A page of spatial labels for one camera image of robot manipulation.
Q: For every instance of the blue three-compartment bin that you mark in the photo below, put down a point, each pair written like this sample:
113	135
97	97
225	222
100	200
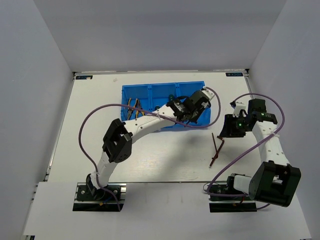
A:
157	94

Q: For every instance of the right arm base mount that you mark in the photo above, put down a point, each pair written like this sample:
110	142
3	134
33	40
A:
223	204

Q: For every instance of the right bent hex key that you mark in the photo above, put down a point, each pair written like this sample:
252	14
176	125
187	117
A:
217	151

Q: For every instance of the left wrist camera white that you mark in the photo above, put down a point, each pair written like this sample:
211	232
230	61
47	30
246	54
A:
208	93

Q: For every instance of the thin straight hex key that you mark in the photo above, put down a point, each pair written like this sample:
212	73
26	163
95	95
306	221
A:
214	142

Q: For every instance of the corner label sticker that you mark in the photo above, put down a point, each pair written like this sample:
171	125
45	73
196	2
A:
234	74
83	77

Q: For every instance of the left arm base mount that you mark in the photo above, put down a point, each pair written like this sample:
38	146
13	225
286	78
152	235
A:
103	202

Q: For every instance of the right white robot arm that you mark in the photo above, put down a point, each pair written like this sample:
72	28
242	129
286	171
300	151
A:
275	181

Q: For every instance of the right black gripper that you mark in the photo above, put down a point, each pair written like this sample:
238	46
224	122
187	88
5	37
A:
229	130

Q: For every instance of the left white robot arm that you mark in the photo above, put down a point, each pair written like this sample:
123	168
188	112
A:
121	135

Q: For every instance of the left corner label sticker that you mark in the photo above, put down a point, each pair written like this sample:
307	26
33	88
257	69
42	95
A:
83	77

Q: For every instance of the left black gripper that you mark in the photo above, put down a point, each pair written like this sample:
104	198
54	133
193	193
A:
194	118

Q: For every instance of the right corner label sticker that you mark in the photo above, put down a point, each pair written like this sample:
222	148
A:
234	74

